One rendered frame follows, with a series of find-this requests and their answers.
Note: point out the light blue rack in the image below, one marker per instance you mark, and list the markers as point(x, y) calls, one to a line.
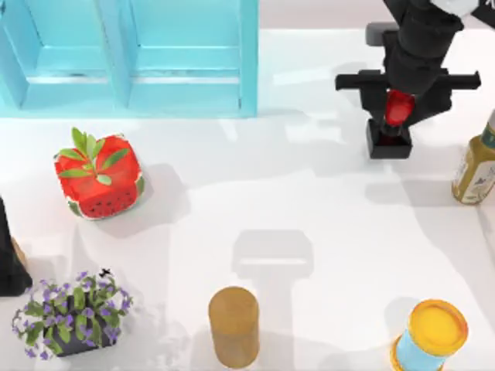
point(185, 58)

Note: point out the red trophy with black base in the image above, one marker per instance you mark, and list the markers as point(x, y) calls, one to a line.
point(398, 110)

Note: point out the red watermelon plant pot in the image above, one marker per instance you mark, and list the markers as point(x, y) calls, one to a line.
point(116, 181)

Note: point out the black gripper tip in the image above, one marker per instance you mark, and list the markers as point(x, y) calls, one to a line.
point(9, 263)

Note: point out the pale grey rounded box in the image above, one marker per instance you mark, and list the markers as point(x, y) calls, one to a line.
point(374, 34)

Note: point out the olive green bottle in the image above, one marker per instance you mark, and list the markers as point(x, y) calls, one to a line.
point(473, 174)

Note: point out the brown wooden cup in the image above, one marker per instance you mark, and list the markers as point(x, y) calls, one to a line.
point(234, 328)

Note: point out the yellow and blue can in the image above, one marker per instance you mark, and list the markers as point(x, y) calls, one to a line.
point(437, 328)

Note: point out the purple flowers in black pot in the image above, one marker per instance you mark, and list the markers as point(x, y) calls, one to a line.
point(73, 320)

